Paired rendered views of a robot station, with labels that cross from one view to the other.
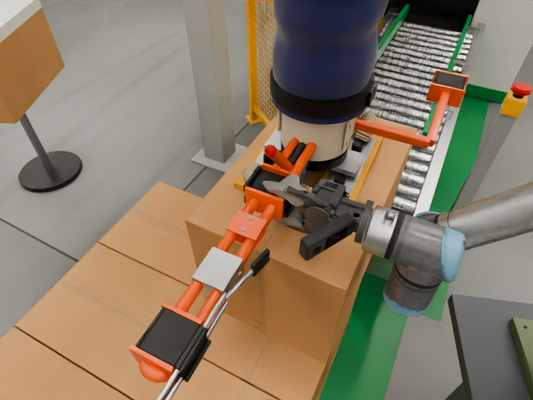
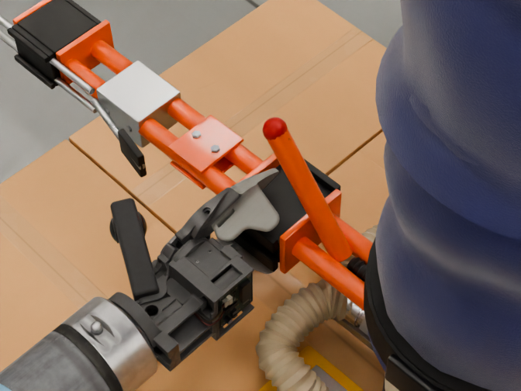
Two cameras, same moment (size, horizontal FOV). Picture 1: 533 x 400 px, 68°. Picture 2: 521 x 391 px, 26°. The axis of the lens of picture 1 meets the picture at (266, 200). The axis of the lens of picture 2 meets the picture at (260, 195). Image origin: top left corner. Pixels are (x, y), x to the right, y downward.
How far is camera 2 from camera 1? 1.06 m
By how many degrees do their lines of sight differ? 63
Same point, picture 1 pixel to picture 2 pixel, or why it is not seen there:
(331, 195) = (204, 271)
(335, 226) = (132, 254)
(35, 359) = (364, 113)
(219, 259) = (150, 94)
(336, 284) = not seen: hidden behind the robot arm
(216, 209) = (367, 202)
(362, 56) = (398, 260)
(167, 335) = (58, 21)
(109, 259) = not seen: outside the picture
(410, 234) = (46, 347)
